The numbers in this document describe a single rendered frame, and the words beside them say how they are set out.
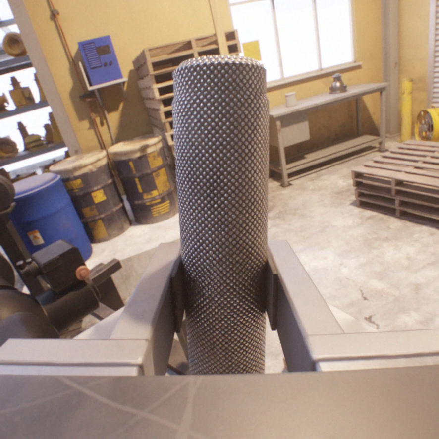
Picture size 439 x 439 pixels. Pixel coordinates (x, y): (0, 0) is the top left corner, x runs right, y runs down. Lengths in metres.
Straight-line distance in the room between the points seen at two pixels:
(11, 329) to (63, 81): 3.62
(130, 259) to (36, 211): 0.93
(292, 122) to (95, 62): 2.76
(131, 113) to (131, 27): 1.10
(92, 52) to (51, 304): 3.30
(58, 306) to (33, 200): 1.36
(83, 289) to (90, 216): 1.67
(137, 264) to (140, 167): 1.00
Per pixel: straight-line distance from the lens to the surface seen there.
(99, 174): 3.40
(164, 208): 3.51
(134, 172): 3.37
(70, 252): 1.81
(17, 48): 8.37
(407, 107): 6.26
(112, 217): 3.51
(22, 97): 8.24
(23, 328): 1.62
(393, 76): 6.66
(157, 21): 4.86
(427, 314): 2.69
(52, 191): 3.08
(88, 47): 4.47
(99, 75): 4.45
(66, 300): 1.89
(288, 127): 4.79
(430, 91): 6.32
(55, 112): 4.57
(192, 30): 4.94
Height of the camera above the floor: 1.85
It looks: 26 degrees down
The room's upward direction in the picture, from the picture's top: 14 degrees counter-clockwise
